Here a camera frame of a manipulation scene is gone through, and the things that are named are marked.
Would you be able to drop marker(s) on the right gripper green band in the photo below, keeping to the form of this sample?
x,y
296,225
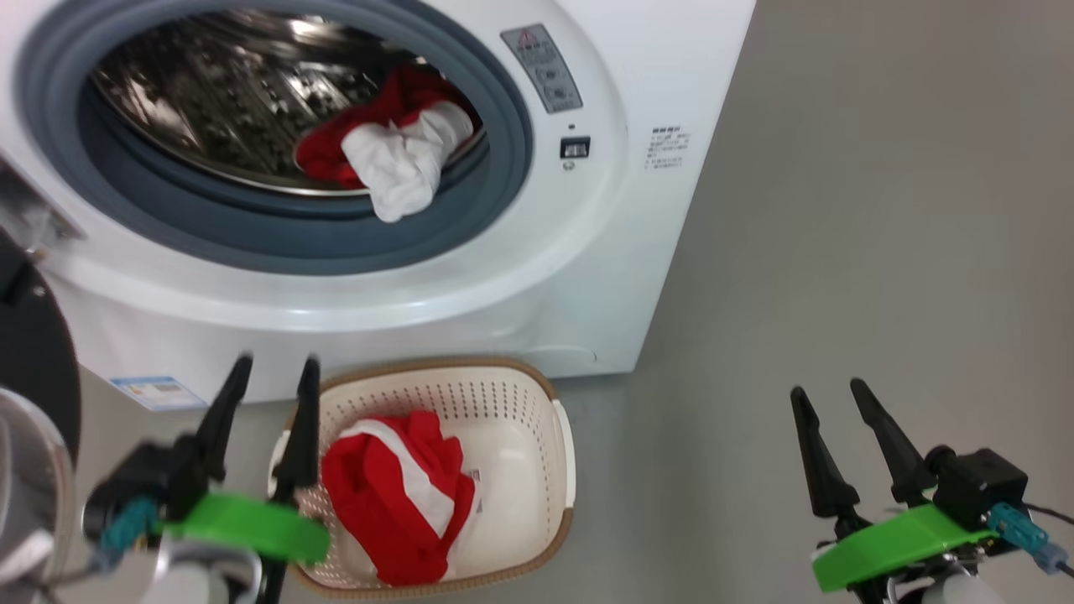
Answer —
x,y
898,541

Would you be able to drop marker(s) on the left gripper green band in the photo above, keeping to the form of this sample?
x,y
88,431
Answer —
x,y
252,524

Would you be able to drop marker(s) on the red garment white stripe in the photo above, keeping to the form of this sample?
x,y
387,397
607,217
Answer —
x,y
386,503

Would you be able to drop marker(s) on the red garment white sleeves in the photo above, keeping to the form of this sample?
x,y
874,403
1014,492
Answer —
x,y
394,159

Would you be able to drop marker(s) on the grey rubber door gasket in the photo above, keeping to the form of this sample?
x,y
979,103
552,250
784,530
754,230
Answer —
x,y
252,239

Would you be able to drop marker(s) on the barcode sticker in basket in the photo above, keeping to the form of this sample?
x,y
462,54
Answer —
x,y
476,480

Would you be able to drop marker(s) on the cream perforated laundry basket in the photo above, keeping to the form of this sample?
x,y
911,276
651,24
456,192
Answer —
x,y
512,453

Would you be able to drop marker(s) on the black door lock slot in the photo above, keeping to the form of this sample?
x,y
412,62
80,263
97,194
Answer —
x,y
575,148

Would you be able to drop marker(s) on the white front-load washing machine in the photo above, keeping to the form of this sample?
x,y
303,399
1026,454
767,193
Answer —
x,y
654,75

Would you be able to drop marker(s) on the blue white energy label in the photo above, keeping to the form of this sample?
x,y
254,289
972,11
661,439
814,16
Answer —
x,y
159,393

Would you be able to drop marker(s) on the steel washer drum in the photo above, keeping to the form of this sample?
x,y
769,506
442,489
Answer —
x,y
210,101

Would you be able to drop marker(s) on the small printed text label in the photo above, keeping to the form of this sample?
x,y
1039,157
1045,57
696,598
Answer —
x,y
668,149

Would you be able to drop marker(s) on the grey warning label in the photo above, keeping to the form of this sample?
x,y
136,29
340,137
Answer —
x,y
544,71

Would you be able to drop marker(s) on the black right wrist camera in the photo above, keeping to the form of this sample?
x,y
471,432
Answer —
x,y
977,486

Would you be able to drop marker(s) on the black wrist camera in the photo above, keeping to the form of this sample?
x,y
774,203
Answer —
x,y
977,486
143,478

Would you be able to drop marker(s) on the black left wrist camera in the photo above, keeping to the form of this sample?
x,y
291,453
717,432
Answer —
x,y
143,478

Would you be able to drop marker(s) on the teal left camera connector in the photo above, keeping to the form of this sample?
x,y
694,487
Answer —
x,y
126,528

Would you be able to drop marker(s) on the teal camera connector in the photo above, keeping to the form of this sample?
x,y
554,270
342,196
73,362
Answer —
x,y
1019,533
126,528

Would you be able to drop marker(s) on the teal right camera connector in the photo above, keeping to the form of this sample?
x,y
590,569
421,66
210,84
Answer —
x,y
1019,533

